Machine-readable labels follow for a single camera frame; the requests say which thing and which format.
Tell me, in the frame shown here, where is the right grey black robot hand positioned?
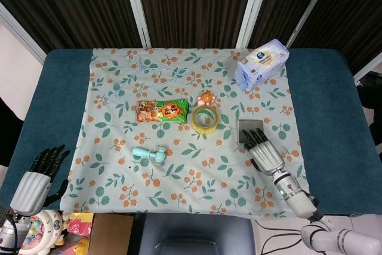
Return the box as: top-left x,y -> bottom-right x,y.
241,128 -> 285,177

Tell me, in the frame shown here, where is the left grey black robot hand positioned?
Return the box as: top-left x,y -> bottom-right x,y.
10,145 -> 72,216

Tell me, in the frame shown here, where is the yellow tape roll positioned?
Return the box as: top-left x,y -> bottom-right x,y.
191,106 -> 222,136

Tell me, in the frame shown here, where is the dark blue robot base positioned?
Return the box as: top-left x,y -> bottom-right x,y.
132,213 -> 255,255

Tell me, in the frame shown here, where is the small digital scale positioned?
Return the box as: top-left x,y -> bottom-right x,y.
236,118 -> 274,152

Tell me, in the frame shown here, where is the white pastel toy clock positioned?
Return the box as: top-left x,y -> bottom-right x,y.
19,208 -> 66,253

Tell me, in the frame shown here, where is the red yellow package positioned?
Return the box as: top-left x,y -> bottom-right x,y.
66,212 -> 94,238

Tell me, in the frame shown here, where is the yellow duck toy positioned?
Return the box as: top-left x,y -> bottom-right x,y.
69,236 -> 91,255

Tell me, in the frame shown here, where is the pink orange turtle toy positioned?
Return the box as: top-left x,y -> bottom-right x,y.
198,90 -> 218,108

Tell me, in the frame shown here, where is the floral patterned tablecloth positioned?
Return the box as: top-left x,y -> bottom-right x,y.
58,47 -> 312,219

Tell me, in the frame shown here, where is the blue tissue pack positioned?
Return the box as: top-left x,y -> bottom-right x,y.
234,39 -> 291,92

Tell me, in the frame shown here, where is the brown cardboard box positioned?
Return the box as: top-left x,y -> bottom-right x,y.
88,213 -> 134,255

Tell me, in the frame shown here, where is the green orange snack bag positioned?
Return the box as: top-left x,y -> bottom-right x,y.
136,98 -> 190,125

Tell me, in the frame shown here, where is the teal massage hammer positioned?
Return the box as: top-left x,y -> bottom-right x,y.
131,146 -> 168,166

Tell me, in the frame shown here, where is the black furniture piece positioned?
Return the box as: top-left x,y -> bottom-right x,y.
354,70 -> 382,130

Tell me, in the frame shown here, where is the black floor cable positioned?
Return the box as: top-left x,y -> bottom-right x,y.
252,218 -> 309,252

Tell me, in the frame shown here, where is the light blue wire hanger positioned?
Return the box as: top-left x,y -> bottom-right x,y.
100,54 -> 193,107

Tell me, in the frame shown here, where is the dark folding screen white frame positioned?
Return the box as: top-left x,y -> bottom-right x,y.
0,0 -> 382,77

